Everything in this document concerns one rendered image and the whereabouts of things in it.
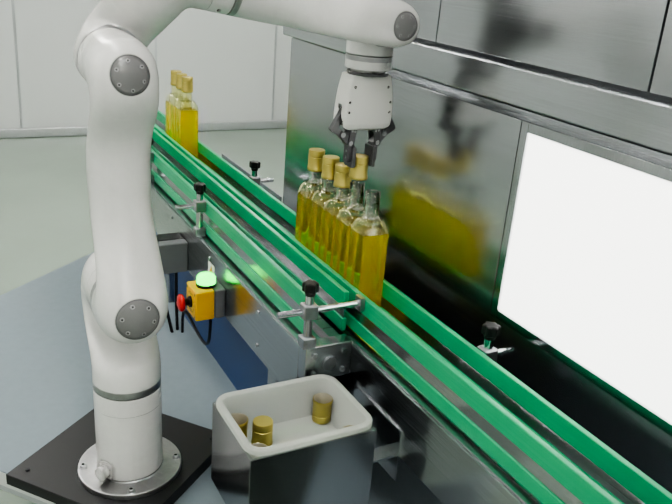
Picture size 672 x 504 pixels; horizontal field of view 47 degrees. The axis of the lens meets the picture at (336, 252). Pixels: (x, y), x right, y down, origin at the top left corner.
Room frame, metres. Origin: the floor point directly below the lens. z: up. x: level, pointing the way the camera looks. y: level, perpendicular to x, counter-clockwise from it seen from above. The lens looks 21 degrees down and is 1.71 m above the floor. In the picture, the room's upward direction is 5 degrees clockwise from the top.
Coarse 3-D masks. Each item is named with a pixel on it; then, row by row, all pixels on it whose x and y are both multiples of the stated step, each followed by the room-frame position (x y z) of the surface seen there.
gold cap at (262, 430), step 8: (264, 416) 1.09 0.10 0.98; (256, 424) 1.06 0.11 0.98; (264, 424) 1.06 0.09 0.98; (272, 424) 1.07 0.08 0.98; (256, 432) 1.06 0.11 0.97; (264, 432) 1.06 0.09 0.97; (272, 432) 1.07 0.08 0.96; (256, 440) 1.06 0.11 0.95; (264, 440) 1.06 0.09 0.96; (272, 440) 1.07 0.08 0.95
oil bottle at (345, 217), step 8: (344, 208) 1.39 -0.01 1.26; (352, 208) 1.38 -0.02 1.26; (344, 216) 1.38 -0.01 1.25; (352, 216) 1.37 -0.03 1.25; (336, 224) 1.40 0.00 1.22; (344, 224) 1.37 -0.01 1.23; (336, 232) 1.40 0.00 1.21; (344, 232) 1.37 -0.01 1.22; (336, 240) 1.39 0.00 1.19; (344, 240) 1.37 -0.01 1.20; (336, 248) 1.39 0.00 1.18; (344, 248) 1.36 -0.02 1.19; (336, 256) 1.39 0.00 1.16; (344, 256) 1.36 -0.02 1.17; (336, 264) 1.39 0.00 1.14; (344, 264) 1.36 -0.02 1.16; (344, 272) 1.36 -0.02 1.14
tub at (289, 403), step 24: (288, 384) 1.15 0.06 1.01; (312, 384) 1.17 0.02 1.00; (336, 384) 1.16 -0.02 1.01; (240, 408) 1.11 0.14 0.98; (264, 408) 1.13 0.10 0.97; (288, 408) 1.15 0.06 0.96; (336, 408) 1.15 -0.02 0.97; (360, 408) 1.09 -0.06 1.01; (240, 432) 1.00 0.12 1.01; (288, 432) 1.11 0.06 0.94; (312, 432) 1.12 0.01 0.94; (336, 432) 1.02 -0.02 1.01
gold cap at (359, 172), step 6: (360, 156) 1.39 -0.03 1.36; (366, 156) 1.39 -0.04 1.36; (360, 162) 1.38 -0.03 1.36; (366, 162) 1.38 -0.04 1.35; (354, 168) 1.38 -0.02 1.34; (360, 168) 1.38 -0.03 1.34; (366, 168) 1.39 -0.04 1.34; (354, 174) 1.38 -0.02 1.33; (360, 174) 1.38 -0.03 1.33; (366, 174) 1.39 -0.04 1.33; (360, 180) 1.38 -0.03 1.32
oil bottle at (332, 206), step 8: (328, 200) 1.45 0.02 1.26; (336, 200) 1.43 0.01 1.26; (344, 200) 1.43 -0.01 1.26; (328, 208) 1.43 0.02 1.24; (336, 208) 1.42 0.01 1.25; (328, 216) 1.43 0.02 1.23; (336, 216) 1.41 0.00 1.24; (328, 224) 1.43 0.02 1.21; (328, 232) 1.43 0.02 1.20; (328, 240) 1.42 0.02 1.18; (320, 248) 1.45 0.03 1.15; (328, 248) 1.42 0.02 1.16; (320, 256) 1.45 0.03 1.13; (328, 256) 1.42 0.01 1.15; (328, 264) 1.42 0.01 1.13
